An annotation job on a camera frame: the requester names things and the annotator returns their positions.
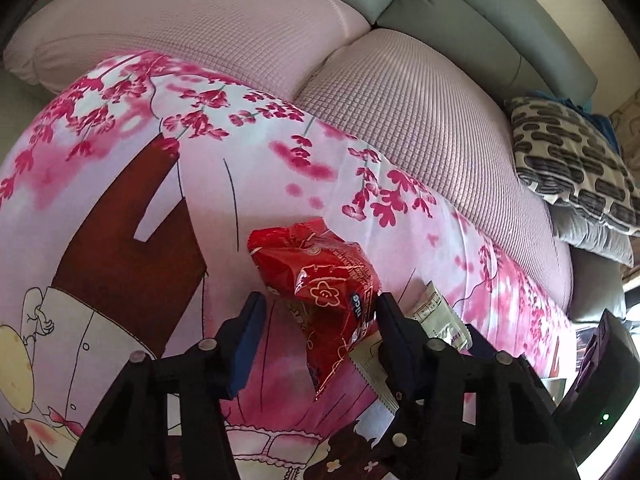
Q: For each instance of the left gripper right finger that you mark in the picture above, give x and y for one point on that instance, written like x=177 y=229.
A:
x=461 y=417

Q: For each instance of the grey sofa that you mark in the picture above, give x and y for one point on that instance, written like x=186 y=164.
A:
x=508 y=48

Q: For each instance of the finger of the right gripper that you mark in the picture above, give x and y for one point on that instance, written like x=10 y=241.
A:
x=480 y=347

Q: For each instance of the black white patterned pillow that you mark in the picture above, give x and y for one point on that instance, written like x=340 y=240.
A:
x=566 y=160

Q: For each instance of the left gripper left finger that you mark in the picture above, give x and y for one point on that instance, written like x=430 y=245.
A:
x=127 y=436

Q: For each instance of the blue cloth behind pillow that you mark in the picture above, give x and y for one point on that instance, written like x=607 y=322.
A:
x=601 y=122

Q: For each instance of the pink textured sofa cover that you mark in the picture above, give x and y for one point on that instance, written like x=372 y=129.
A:
x=389 y=89

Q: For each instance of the grey cushion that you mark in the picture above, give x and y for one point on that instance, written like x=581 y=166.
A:
x=577 y=231

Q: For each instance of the pink anime print blanket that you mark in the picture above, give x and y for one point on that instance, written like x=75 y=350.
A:
x=126 y=208

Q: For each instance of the red snack packet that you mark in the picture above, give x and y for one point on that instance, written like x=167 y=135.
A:
x=328 y=284

